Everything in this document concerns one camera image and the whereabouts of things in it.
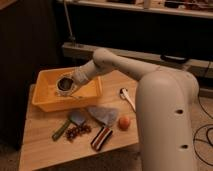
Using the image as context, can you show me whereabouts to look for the dark metal cup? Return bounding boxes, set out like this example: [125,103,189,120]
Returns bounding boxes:
[57,78,73,91]

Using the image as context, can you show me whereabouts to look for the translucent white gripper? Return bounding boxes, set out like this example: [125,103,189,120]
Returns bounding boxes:
[55,69,88,98]

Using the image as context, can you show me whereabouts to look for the metal clamp pole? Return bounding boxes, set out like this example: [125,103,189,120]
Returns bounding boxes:
[63,0,76,46]

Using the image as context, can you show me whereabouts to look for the bunch of dark grapes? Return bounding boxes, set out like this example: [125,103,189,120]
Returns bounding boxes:
[65,125,91,141]

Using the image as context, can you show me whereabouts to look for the grey metal shelf rail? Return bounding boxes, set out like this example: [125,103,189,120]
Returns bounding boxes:
[62,42,213,78]

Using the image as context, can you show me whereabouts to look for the black floor cable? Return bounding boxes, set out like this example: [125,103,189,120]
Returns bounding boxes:
[193,59,213,168]

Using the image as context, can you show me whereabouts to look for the wooden table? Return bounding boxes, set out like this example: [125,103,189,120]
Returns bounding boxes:
[19,71,138,171]

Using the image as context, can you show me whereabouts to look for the grey cloth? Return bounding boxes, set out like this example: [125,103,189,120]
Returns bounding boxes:
[87,106,118,126]

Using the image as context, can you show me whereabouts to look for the white spoon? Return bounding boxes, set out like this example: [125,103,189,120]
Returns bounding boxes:
[119,88,135,111]

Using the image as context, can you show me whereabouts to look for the white paper cup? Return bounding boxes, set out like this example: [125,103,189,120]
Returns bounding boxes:
[56,77,74,97]

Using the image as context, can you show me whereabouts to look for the black handle on shelf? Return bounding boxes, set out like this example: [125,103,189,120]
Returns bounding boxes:
[160,54,189,64]

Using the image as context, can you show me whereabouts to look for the orange egg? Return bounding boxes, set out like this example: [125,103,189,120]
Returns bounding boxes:
[118,116,131,130]

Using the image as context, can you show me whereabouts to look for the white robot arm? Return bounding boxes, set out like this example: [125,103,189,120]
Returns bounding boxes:
[56,48,199,171]

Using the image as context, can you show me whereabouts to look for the yellow plastic tray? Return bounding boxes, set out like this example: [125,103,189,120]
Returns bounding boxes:
[32,67,102,112]

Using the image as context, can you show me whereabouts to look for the upper wooden shelf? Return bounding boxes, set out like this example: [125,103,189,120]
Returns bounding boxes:
[56,0,213,19]

